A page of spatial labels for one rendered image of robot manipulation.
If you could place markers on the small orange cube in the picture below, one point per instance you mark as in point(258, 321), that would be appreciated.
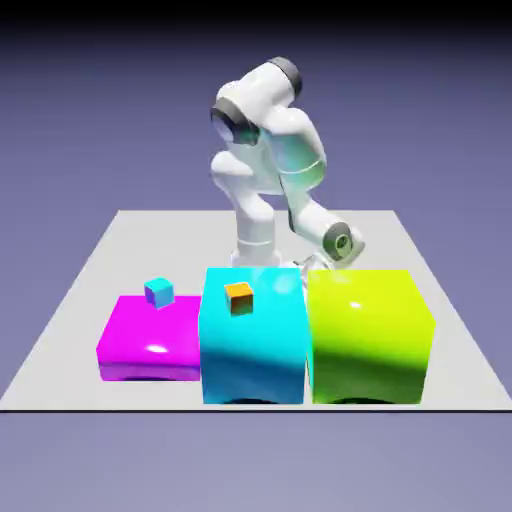
point(239, 298)

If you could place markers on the large yellow-green box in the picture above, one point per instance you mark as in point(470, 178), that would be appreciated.
point(368, 336)

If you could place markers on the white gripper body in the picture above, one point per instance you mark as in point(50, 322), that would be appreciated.
point(312, 262)

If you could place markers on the large magenta box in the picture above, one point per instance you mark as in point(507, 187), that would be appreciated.
point(152, 340)

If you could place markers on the large cyan box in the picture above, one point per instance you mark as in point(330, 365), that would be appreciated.
point(252, 340)

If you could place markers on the small cyan cube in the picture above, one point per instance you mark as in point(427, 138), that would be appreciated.
point(160, 292)

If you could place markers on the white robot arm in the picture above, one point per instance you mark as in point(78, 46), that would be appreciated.
point(276, 168)

